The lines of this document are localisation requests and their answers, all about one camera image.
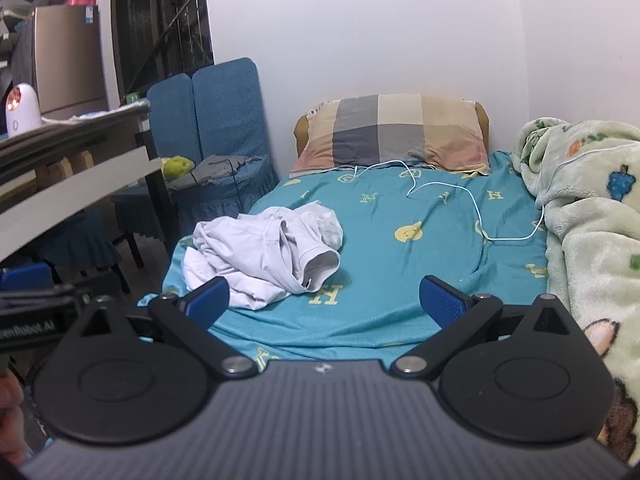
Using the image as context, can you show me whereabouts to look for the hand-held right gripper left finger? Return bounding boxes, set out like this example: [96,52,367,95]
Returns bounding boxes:
[67,276,259,380]

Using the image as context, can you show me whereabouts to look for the thin black cable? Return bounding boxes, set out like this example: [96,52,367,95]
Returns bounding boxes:
[226,157,242,213]

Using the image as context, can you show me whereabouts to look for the plaid pillow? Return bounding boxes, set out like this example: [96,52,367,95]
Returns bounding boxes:
[289,93,492,177]

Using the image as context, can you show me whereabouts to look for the dark wooden table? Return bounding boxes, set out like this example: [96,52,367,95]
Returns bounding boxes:
[0,100,182,297]

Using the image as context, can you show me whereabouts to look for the orange pillow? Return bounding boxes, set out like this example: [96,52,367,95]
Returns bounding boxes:
[293,101,490,161]

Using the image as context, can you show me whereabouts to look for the grey cloth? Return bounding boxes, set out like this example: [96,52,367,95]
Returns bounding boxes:
[167,154,262,191]

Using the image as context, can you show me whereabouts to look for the dark barred window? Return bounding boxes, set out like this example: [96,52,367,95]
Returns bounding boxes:
[111,0,216,106]

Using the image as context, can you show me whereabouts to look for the teal patterned bed sheet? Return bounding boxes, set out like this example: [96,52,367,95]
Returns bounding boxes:
[136,150,551,371]

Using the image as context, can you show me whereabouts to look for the brown refrigerator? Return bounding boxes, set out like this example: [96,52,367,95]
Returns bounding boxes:
[11,5,110,120]

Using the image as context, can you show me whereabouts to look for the blue covered stool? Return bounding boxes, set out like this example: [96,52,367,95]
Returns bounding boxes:
[31,205,132,296]

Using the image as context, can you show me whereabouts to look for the green fleece printed blanket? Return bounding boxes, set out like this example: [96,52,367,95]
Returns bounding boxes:
[510,117,640,466]

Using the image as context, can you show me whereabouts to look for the white humidifier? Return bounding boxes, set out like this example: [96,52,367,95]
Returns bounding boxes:
[5,83,42,137]

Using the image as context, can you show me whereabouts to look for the white charging cable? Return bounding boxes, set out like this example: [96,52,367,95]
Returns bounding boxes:
[352,160,547,242]

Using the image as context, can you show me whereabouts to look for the green plush toy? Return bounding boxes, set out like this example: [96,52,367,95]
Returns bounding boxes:
[160,156,196,181]

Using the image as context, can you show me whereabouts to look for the person's left hand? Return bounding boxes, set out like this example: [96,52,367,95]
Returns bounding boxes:
[0,377,26,467]

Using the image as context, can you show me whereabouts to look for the blue covered chair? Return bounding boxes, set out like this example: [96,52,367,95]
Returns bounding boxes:
[111,72,201,241]
[165,57,280,216]

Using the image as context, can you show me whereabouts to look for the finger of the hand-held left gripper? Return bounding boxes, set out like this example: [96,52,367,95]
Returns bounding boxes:
[0,263,54,293]

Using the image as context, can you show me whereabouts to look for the white t-shirt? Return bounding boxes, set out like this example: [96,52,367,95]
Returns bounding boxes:
[182,200,345,311]

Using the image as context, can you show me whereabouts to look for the stack of papers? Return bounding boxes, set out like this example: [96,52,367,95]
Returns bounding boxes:
[42,102,152,126]

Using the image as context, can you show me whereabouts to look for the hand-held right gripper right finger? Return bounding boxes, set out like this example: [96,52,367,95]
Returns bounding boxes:
[390,275,587,381]

